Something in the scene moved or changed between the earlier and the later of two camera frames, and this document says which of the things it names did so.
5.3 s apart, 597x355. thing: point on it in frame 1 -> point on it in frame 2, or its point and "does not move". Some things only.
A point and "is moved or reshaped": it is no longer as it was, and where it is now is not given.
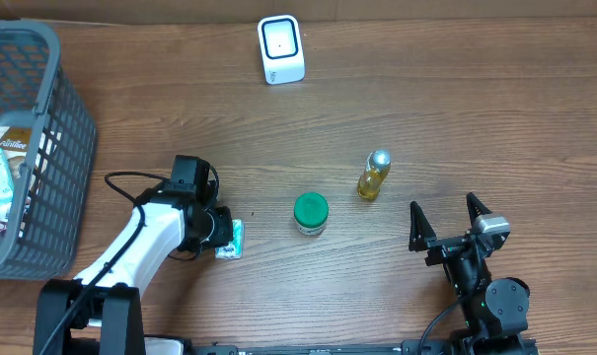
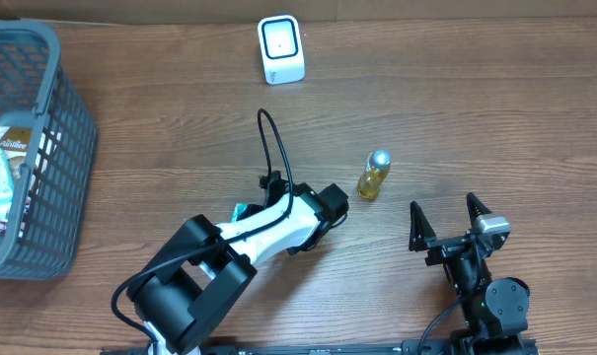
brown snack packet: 14,140 does not move
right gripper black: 444,248 does not move
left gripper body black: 224,229 -> 272,182
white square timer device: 282,50 does not move
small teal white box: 236,248 is moved or reshaped
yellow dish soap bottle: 378,165 does not move
